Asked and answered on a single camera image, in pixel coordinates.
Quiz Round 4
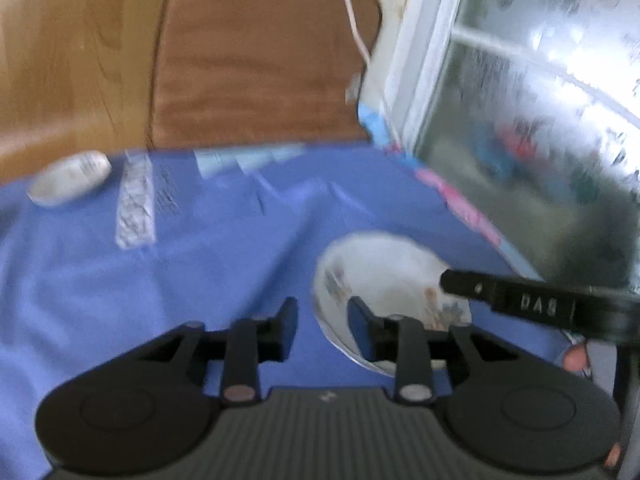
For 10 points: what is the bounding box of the frosted glass window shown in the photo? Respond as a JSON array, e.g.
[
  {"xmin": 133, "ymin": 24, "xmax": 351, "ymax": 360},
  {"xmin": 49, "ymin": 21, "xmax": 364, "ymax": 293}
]
[{"xmin": 384, "ymin": 0, "xmax": 639, "ymax": 290}]

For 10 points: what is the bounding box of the white power cable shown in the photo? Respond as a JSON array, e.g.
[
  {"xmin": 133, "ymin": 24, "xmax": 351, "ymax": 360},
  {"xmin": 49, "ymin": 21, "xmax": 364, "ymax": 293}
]
[{"xmin": 328, "ymin": 0, "xmax": 402, "ymax": 146}]

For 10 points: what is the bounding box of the blue patterned tablecloth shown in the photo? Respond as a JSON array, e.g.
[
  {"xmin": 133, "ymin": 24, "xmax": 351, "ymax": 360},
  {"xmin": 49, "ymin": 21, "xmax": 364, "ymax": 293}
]
[{"xmin": 1, "ymin": 146, "xmax": 529, "ymax": 479}]

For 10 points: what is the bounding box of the brown seat cushion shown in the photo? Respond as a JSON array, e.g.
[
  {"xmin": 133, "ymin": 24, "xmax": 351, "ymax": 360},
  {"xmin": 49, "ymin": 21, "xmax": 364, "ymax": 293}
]
[{"xmin": 149, "ymin": 0, "xmax": 382, "ymax": 150}]

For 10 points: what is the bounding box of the wooden laminate board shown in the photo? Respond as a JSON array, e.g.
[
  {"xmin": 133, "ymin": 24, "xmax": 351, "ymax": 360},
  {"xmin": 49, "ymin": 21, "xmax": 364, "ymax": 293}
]
[{"xmin": 1, "ymin": 0, "xmax": 165, "ymax": 182}]

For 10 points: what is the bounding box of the person's hand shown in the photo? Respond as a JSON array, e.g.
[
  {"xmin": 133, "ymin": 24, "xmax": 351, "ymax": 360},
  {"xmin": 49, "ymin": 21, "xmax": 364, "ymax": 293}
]
[{"xmin": 562, "ymin": 341, "xmax": 624, "ymax": 468}]

